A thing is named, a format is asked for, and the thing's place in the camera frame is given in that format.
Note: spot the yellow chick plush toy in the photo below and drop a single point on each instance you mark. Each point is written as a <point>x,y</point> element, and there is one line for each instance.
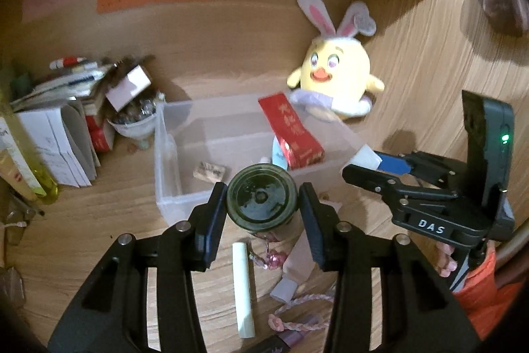
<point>335,73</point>

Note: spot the small light blue object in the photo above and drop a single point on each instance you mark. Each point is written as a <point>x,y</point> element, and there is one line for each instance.
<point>278,158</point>

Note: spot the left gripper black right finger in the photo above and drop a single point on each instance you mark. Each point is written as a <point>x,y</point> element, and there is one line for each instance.
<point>338,246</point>

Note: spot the clear plastic storage box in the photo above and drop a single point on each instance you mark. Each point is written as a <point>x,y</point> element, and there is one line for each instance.
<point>234,133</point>

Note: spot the pink cosmetic tube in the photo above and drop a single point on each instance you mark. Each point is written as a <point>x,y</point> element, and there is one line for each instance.
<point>295,271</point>

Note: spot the white folded paper booklets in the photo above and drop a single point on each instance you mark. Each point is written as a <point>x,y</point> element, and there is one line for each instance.
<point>62,140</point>

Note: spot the yellow green spray bottle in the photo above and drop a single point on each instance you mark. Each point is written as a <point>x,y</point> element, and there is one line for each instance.
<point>32,180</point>

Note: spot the small white cardboard box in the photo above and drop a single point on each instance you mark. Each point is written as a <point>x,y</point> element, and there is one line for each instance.
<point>134,83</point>

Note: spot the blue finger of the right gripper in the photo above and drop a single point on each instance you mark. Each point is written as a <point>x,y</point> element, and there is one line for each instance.
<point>392,164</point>

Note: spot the pale green cosmetic tube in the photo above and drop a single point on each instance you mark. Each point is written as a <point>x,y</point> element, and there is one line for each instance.
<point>242,291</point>

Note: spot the red tea packet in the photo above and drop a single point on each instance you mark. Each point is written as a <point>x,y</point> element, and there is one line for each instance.
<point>299,146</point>

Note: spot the red white marker pen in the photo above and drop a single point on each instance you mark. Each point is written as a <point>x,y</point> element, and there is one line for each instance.
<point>66,62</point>

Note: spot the white bowl of marbles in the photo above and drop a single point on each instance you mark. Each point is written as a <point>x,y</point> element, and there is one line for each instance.
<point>137,121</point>

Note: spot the right hand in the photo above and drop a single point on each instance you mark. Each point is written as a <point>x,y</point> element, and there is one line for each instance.
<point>446,264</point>

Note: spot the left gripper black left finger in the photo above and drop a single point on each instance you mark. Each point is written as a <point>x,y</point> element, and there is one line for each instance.
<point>191,245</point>

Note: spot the dark purple lip gloss tube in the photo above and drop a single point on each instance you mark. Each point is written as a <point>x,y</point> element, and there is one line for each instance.
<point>286,335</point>

